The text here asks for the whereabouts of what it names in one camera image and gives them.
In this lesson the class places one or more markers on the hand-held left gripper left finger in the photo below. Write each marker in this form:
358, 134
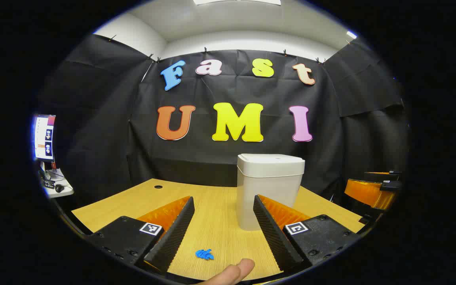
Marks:
176, 233

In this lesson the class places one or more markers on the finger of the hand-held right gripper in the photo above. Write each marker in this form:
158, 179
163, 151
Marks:
392, 185
368, 194

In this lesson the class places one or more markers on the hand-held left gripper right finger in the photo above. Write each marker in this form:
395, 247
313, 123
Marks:
271, 233

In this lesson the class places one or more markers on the blue paper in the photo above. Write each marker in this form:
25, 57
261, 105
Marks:
204, 254

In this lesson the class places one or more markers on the white desktop garbage bin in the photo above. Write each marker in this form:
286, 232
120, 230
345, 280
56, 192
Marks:
267, 186

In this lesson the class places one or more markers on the white side desk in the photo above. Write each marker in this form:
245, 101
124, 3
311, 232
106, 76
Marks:
63, 190

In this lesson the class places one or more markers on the black computer mouse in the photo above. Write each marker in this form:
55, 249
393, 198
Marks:
59, 189

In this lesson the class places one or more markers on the computer monitor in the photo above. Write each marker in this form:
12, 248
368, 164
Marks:
44, 136

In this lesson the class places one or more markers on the ceiling light panel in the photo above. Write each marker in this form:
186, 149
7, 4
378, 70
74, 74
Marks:
236, 1

